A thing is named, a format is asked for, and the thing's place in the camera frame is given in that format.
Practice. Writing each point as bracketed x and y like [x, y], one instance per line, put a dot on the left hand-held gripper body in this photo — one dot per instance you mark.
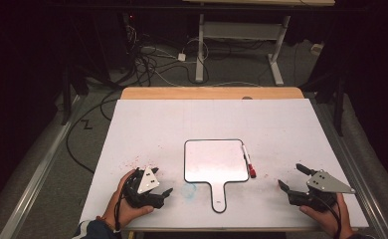
[147, 181]

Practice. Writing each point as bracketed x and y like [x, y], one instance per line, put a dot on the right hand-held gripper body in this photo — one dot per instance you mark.
[324, 182]

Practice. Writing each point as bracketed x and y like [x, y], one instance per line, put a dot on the white marker with red cap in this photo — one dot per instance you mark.
[249, 162]

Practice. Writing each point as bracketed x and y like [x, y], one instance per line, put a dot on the person's left hand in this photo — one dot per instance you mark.
[125, 212]

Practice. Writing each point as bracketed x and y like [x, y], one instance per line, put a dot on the person's right hand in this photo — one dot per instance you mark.
[328, 220]

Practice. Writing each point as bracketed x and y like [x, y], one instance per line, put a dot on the large white mat board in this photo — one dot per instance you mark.
[168, 126]

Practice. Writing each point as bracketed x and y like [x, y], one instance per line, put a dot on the grey padded roll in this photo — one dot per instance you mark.
[371, 159]

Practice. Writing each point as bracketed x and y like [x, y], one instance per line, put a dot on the wooden table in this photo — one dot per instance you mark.
[198, 93]

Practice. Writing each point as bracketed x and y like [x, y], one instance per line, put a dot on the black stand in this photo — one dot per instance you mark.
[66, 99]

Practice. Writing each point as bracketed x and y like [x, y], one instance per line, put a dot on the white power adapter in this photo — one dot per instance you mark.
[181, 56]

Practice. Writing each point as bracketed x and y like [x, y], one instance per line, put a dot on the small white box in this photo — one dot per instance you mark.
[317, 49]

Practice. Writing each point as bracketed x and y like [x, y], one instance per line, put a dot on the metal floor rail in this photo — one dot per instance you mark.
[348, 159]
[39, 166]

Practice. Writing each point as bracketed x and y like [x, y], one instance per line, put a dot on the white metal desk frame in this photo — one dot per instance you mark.
[238, 31]

